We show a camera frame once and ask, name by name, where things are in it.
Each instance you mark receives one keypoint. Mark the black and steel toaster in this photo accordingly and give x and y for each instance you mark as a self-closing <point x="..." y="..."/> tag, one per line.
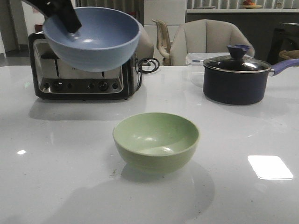
<point x="54" y="79"/>

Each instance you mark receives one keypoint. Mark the beige armchair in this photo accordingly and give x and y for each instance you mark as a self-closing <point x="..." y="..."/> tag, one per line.
<point x="145" y="47"/>
<point x="206" y="36"/>

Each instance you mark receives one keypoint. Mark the glass pot lid blue knob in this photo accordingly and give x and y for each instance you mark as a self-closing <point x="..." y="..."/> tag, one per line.
<point x="237" y="62"/>

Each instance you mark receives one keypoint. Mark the white drawer cabinet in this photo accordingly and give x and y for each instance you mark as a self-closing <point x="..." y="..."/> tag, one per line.
<point x="172" y="12"/>

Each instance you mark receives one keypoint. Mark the blue bowl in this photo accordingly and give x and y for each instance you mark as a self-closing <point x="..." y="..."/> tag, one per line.
<point x="106" y="40"/>

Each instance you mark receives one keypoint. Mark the dark blue saucepan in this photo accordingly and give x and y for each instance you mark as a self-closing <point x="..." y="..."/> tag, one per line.
<point x="237" y="88"/>

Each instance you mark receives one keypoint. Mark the red bin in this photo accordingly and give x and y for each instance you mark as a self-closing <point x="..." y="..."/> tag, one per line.
<point x="38" y="27"/>

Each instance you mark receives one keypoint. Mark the beige armchair right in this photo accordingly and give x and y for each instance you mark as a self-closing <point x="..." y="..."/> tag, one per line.
<point x="206" y="36"/>

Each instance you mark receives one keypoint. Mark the clear plastic food container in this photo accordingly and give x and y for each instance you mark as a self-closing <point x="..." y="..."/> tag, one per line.
<point x="195" y="68"/>

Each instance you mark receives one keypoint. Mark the cream plastic chair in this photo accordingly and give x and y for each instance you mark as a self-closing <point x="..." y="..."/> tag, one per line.
<point x="163" y="41"/>

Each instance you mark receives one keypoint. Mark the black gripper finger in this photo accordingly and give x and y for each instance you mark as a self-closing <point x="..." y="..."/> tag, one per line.
<point x="63" y="9"/>

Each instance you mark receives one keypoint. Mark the green bowl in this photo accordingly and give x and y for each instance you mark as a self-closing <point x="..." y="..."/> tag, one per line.
<point x="156" y="142"/>

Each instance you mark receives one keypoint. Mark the beige armchair left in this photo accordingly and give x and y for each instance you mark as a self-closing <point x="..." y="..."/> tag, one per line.
<point x="145" y="47"/>

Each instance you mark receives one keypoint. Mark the fruit plate on counter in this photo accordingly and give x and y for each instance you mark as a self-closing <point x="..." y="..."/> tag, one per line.
<point x="249" y="4"/>

